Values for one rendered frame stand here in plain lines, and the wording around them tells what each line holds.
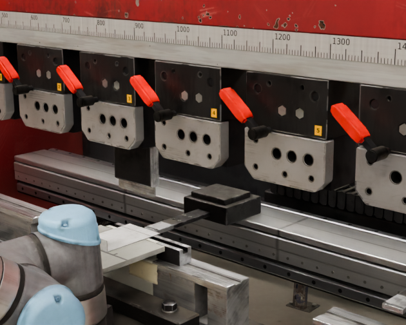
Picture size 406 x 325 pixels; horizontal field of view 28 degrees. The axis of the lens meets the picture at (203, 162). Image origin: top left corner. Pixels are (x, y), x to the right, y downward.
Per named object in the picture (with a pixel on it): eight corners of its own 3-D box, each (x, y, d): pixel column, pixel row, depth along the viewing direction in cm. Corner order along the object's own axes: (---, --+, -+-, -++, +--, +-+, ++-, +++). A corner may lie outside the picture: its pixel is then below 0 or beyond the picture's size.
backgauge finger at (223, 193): (129, 231, 158) (128, 207, 157) (218, 202, 177) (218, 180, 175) (173, 246, 150) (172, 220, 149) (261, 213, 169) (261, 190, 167)
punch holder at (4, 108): (-32, 112, 179) (-39, 37, 175) (0, 107, 185) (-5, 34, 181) (6, 121, 169) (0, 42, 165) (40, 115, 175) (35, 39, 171)
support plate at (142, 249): (-18, 267, 140) (-18, 262, 139) (100, 229, 158) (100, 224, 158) (45, 295, 128) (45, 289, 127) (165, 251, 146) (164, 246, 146)
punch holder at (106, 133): (82, 138, 152) (77, 51, 148) (116, 131, 158) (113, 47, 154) (135, 151, 142) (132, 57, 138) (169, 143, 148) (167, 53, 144)
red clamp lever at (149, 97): (129, 73, 133) (162, 117, 130) (147, 71, 136) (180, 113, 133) (125, 81, 134) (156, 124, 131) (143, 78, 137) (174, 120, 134)
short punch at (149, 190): (115, 188, 154) (113, 139, 151) (123, 186, 155) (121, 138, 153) (151, 198, 147) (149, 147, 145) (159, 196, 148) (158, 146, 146)
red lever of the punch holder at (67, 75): (55, 64, 147) (83, 102, 143) (73, 61, 150) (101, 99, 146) (52, 70, 148) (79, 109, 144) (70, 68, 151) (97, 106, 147)
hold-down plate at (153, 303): (69, 291, 158) (68, 277, 157) (91, 284, 161) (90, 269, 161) (178, 339, 138) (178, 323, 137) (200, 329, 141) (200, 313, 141)
